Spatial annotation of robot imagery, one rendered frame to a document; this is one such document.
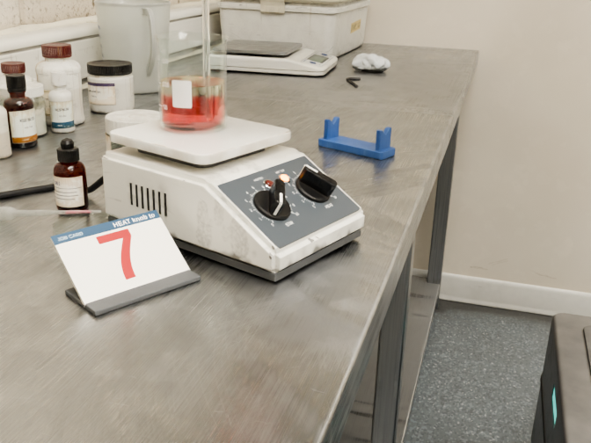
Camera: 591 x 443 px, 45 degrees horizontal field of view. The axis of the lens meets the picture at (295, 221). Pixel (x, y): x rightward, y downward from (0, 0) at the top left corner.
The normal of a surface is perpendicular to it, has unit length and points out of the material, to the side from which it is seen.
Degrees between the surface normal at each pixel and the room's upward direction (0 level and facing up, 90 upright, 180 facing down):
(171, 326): 0
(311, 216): 30
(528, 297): 90
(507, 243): 90
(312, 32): 94
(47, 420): 0
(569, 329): 0
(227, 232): 90
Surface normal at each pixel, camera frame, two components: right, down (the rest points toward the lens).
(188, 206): -0.60, 0.27
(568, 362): 0.03, -0.93
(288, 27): -0.32, 0.39
